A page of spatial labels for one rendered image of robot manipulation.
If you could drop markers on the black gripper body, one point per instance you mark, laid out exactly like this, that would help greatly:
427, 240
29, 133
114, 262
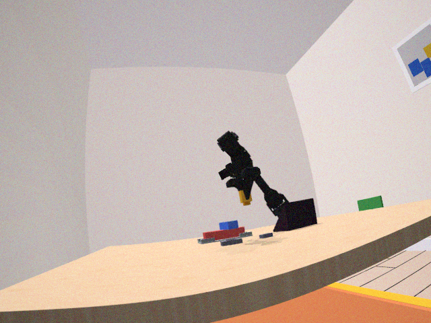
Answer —
245, 172

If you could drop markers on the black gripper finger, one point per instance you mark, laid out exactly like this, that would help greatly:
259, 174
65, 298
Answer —
238, 186
246, 185

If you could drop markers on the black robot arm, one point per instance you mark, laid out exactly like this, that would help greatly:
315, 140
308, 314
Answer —
228, 142

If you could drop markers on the yellow rectangular block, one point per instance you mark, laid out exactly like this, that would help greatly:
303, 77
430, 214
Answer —
243, 200

